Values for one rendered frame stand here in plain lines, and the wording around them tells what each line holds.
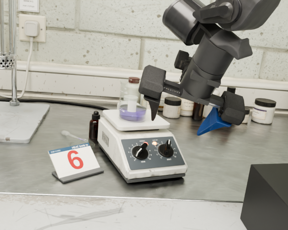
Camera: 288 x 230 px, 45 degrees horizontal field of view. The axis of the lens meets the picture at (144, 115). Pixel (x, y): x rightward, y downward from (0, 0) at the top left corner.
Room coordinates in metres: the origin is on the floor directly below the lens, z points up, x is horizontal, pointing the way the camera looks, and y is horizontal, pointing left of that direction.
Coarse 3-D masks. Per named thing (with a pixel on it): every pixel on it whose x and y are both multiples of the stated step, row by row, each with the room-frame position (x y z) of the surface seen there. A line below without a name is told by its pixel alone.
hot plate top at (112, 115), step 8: (104, 112) 0.74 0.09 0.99; (112, 112) 0.74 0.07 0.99; (112, 120) 0.68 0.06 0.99; (120, 120) 0.69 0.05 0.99; (160, 120) 0.72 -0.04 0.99; (120, 128) 0.65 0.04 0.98; (128, 128) 0.65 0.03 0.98; (136, 128) 0.66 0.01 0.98; (144, 128) 0.67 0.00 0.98; (152, 128) 0.68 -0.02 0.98; (160, 128) 0.68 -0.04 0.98
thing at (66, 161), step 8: (64, 152) 0.62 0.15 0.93; (72, 152) 0.63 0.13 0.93; (80, 152) 0.64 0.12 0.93; (88, 152) 0.64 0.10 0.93; (56, 160) 0.59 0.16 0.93; (64, 160) 0.60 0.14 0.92; (72, 160) 0.61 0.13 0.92; (80, 160) 0.62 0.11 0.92; (88, 160) 0.63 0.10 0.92; (64, 168) 0.59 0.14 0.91; (72, 168) 0.60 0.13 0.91; (80, 168) 0.61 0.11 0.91
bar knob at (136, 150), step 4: (144, 144) 0.62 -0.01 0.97; (136, 148) 0.62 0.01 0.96; (140, 148) 0.61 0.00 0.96; (144, 148) 0.61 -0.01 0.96; (132, 152) 0.61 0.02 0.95; (136, 152) 0.60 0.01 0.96; (140, 152) 0.60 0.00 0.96; (144, 152) 0.62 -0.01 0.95; (136, 156) 0.60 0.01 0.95; (140, 156) 0.61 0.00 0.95; (144, 156) 0.61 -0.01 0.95
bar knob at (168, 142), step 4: (168, 140) 0.65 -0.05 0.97; (164, 144) 0.65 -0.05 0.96; (168, 144) 0.64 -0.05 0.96; (160, 148) 0.64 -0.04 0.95; (164, 148) 0.64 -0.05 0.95; (168, 148) 0.63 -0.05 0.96; (172, 148) 0.65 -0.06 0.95; (160, 152) 0.63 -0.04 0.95; (164, 152) 0.63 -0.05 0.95; (168, 152) 0.62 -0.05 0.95; (172, 152) 0.64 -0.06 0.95; (164, 156) 0.63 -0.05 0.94; (168, 156) 0.63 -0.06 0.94
